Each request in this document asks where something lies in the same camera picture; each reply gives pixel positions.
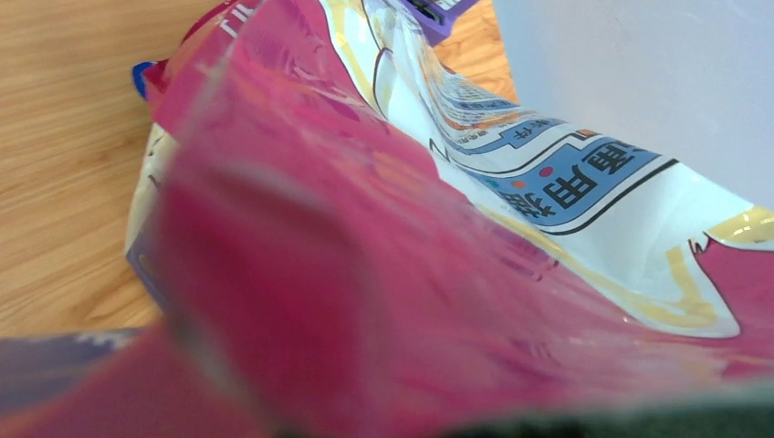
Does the pink blue pet food bag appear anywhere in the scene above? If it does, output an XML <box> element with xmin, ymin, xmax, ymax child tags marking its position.
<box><xmin>1</xmin><ymin>1</ymin><xmax>773</xmax><ymax>437</ymax></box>

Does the purple box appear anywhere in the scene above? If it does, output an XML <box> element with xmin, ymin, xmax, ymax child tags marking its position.
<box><xmin>400</xmin><ymin>0</ymin><xmax>477</xmax><ymax>47</ymax></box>

